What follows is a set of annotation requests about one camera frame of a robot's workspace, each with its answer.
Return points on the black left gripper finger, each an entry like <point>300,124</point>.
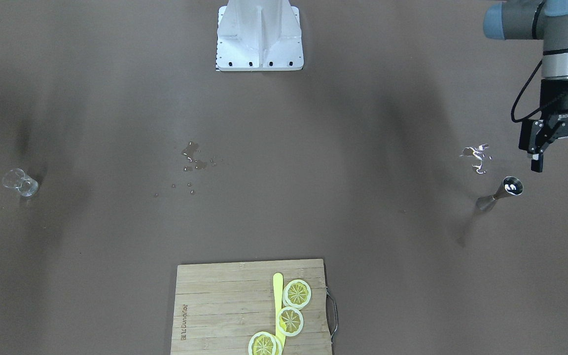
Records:
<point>543,135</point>

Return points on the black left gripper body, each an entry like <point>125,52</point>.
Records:
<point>563,120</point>

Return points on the clear glass beaker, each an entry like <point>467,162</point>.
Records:
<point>18,180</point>

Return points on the steel jigger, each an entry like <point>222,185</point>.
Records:
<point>510,186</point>

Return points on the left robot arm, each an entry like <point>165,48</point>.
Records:
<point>545,20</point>

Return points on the bamboo cutting board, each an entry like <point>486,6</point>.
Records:
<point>218,307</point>

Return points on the yellow plastic knife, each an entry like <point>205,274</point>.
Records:
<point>278,287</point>

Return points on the middle lemon slice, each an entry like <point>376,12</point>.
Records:
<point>289,322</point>

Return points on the lemon slice at edge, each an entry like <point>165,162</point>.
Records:
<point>264,343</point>

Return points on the lemon slice near handle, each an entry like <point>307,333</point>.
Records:
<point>297,294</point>

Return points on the white column mount base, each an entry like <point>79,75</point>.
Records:
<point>259,35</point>

